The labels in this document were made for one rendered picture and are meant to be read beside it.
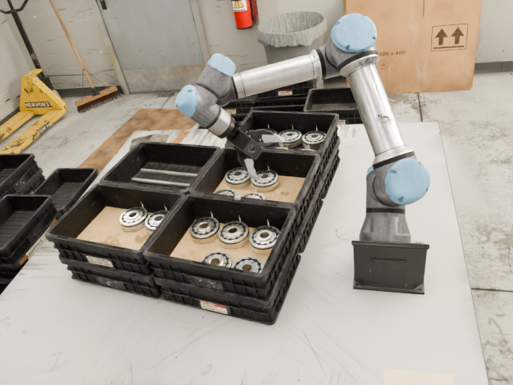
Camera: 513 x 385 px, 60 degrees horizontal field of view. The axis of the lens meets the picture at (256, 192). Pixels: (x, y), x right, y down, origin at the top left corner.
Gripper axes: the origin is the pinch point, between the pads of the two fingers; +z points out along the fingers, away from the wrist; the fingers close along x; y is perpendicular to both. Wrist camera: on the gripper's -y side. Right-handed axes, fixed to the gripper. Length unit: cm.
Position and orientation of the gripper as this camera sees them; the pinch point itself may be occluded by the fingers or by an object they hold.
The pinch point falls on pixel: (272, 162)
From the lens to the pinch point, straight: 137.2
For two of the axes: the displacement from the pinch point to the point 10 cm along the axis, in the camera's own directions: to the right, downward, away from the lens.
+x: -5.8, 8.1, 0.7
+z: 6.9, 4.5, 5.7
